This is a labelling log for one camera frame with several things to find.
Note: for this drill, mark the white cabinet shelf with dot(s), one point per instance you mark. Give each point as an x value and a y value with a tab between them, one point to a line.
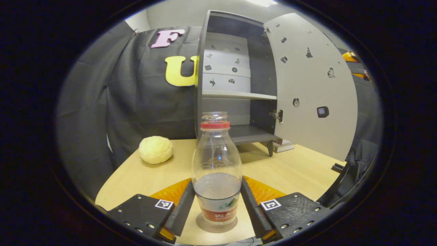
232	95

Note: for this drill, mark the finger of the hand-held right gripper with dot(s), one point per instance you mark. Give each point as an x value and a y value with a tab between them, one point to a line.
350	56

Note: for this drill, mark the black backdrop cloth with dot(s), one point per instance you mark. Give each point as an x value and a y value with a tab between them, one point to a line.
136	102

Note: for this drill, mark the yellow foam bun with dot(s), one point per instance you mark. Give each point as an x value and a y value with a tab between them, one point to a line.
155	150

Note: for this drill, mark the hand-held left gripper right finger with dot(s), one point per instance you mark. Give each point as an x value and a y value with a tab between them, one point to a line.
252	215

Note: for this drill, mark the ceiling light panel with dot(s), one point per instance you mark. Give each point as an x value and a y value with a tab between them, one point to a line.
262	2

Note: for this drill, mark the round brown coaster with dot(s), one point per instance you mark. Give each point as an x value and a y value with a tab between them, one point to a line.
204	228

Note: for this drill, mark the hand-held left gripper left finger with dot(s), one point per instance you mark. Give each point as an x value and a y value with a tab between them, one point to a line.
182	212

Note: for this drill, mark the metal door hinge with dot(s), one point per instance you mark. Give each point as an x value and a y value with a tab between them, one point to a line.
277	115
265	32

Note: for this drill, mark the dark grey cabinet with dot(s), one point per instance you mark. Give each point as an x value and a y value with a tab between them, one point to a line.
252	133

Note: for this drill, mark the clear plastic bottle red label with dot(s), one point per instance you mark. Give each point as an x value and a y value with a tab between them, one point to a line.
216	153

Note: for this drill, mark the grey cabinet door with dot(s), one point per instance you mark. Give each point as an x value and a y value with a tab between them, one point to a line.
307	119

